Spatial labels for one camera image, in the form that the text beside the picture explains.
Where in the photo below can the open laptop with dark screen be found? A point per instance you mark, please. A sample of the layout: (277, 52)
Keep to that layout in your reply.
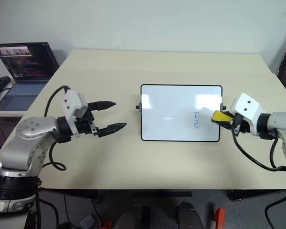
(23, 74)

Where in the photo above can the yellow and white eraser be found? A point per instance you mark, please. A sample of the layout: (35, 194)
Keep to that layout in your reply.
(219, 116)

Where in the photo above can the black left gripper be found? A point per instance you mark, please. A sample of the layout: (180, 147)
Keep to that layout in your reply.
(85, 123)

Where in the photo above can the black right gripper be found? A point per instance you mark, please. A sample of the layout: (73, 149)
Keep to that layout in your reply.
(238, 122)

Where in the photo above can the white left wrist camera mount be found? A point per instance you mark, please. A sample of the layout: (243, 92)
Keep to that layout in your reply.
(74, 103)

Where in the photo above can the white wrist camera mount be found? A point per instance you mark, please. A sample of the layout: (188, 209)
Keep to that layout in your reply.
(74, 103)
(246, 110)

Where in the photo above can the orange clamp under table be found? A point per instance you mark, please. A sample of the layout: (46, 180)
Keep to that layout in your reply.
(219, 215)

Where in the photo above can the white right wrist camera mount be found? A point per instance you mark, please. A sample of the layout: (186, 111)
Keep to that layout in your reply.
(246, 110)

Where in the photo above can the small orange clamp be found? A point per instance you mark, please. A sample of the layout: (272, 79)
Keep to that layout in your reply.
(106, 224)

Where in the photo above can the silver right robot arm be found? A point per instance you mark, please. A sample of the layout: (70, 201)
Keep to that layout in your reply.
(280, 133)

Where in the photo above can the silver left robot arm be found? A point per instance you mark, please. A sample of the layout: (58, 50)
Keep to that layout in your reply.
(26, 133)

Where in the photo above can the small black-framed whiteboard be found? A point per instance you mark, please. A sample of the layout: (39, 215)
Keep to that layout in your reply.
(180, 112)

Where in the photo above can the dark rounded shape with grey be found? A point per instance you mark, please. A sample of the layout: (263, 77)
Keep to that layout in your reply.
(131, 218)

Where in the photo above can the dark side table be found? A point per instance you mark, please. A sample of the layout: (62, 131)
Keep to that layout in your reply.
(2, 128)

